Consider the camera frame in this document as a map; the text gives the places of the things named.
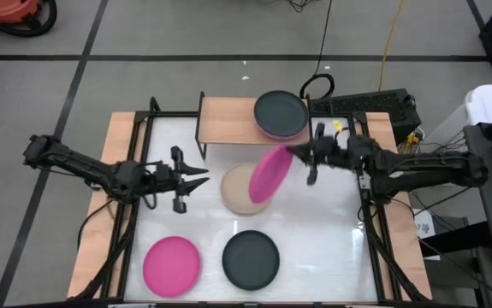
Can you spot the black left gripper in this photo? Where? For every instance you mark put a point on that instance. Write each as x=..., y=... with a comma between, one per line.
x=164, y=175

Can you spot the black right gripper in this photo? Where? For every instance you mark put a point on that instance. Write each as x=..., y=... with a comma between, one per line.
x=329, y=150

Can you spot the pink plate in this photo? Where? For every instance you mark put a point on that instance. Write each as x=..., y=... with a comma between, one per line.
x=172, y=267
x=269, y=175

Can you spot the beige plate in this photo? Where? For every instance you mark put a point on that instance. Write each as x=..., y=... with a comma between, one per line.
x=235, y=190

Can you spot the dark grey plate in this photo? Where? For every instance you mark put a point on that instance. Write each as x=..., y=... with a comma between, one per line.
x=250, y=260
x=281, y=113

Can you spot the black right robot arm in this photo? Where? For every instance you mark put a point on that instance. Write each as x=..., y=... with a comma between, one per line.
x=434, y=164

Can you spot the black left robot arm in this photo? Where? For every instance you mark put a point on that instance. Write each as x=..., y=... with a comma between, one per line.
x=78, y=164

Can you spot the wooden shelf with black legs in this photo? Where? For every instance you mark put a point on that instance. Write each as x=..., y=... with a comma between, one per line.
x=224, y=122

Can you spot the purple plate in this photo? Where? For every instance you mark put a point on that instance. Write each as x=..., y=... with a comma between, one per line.
x=282, y=138

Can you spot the yellow tag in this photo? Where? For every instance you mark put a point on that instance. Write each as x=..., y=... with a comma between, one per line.
x=338, y=125

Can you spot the yellow plug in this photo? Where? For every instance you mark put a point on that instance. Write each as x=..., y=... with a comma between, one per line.
x=411, y=142

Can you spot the white paper label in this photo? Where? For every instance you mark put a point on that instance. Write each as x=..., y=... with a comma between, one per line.
x=424, y=223

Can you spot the orange vacuum cleaner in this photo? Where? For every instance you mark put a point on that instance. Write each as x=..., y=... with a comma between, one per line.
x=6, y=9

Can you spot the black table frame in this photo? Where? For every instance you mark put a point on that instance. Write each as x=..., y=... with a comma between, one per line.
x=166, y=114

